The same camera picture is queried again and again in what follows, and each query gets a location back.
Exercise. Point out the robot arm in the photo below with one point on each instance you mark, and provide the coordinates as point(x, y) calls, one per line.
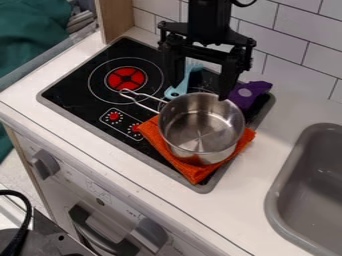
point(207, 16)

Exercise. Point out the purple toy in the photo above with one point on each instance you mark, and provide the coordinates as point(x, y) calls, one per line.
point(248, 93)

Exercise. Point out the toy stove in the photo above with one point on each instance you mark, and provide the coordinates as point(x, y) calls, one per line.
point(133, 100)

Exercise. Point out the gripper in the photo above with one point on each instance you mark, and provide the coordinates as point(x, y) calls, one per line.
point(206, 39)

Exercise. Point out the silver pot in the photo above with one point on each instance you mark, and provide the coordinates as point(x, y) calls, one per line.
point(196, 123)

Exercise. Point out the toy sink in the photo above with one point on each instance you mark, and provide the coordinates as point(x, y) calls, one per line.
point(311, 193)

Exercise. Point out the light blue brush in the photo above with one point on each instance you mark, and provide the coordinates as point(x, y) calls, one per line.
point(182, 83)

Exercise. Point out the orange cloth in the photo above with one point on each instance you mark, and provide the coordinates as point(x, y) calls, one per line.
point(187, 166)

